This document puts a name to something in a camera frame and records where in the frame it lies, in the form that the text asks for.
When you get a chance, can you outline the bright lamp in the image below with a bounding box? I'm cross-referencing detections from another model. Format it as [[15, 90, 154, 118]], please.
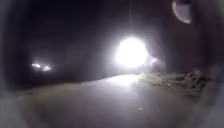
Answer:
[[115, 36, 150, 69]]

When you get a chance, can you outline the grey paved path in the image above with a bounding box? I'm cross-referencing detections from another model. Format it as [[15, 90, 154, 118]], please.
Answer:
[[13, 73, 214, 128]]

